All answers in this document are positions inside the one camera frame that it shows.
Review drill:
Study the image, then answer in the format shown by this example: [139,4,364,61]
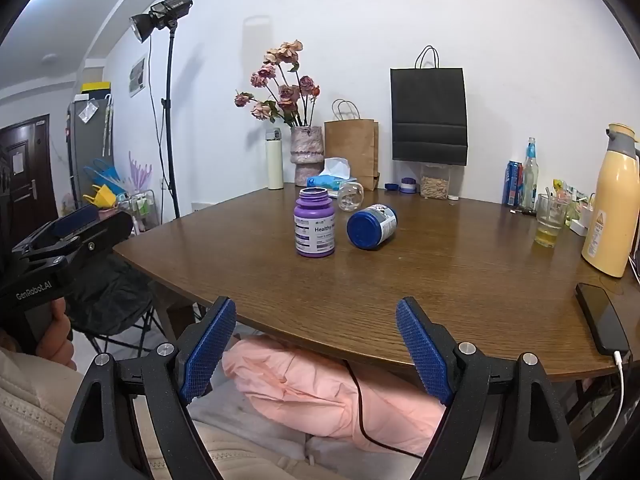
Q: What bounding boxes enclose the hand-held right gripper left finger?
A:
[52,296,237,480]

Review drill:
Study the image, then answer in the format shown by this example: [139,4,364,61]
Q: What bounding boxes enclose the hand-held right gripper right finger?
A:
[396,296,581,480]

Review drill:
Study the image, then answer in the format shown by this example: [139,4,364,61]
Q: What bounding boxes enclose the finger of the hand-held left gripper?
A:
[20,210,136,276]
[11,205,101,257]

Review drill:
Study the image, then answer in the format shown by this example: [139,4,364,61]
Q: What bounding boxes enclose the clear glass cup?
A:
[337,181,364,212]

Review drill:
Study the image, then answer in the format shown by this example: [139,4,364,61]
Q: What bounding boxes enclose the person's left hand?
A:
[36,299,77,370]

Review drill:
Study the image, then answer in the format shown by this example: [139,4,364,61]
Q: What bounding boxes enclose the white storage rack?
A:
[117,190,162,234]

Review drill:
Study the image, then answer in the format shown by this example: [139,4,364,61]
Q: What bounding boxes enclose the blue clothes hangers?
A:
[82,159,123,196]

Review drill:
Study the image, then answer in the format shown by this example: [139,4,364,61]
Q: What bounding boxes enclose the black folding chair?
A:
[65,255,168,357]

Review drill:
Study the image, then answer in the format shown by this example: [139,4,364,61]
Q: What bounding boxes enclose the purple clothes hangers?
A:
[127,151,153,193]

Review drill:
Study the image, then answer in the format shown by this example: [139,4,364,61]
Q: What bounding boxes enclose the dark brown door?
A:
[0,115,58,247]

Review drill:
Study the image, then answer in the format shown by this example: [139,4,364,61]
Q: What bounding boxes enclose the grey refrigerator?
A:
[66,92,115,211]

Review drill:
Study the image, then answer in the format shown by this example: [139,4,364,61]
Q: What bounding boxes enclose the person's leg in beige pants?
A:
[192,417,311,480]

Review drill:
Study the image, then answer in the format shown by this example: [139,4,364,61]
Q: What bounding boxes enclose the pink blanket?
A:
[221,335,448,456]

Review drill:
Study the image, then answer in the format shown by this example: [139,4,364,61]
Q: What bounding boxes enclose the blue lidded supplement bottle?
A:
[346,204,398,251]

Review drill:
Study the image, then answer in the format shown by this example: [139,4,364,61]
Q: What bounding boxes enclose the purple supplement bottle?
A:
[293,187,337,259]

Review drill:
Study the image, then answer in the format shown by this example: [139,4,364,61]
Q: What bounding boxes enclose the clear container of oats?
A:
[420,162,451,198]

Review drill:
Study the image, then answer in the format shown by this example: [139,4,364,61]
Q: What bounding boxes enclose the drinking glass with yellow liquid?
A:
[534,194,568,248]

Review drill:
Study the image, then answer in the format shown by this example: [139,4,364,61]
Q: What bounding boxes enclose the black smartphone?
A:
[575,283,632,357]

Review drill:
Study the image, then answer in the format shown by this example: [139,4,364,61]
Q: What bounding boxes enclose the white thermos bottle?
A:
[266,130,285,191]

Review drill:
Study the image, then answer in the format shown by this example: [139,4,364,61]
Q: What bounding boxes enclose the blue drink can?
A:
[504,161,523,207]

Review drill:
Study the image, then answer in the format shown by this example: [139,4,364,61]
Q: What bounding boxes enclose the blue tissue pack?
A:
[306,157,357,192]

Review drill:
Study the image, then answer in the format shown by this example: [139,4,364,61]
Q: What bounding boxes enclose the clear glass bottle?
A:
[520,137,540,211]

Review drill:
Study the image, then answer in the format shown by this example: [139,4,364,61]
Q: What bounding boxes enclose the colourful snack packets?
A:
[552,179,592,217]

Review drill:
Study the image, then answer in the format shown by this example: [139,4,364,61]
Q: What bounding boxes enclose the pink textured vase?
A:
[291,126,325,187]

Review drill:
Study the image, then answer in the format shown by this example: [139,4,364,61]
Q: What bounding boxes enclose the brown paper bag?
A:
[324,100,380,191]

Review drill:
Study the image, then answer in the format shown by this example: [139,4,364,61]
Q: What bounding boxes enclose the dried pink flower bouquet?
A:
[234,40,321,128]

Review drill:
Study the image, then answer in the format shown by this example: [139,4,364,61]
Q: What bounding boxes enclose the studio light on stand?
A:
[129,0,193,220]

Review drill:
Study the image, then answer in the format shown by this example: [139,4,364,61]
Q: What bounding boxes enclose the yellow thermos jug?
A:
[581,123,640,278]

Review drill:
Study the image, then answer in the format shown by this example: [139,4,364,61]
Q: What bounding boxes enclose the black paper bag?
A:
[390,46,468,167]

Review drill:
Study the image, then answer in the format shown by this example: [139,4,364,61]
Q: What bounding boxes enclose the black cable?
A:
[344,359,425,460]

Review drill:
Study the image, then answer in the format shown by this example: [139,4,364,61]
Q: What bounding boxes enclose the wall picture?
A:
[128,56,147,97]

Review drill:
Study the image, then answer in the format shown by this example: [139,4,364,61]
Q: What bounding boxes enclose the white charging cable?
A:
[594,350,629,467]

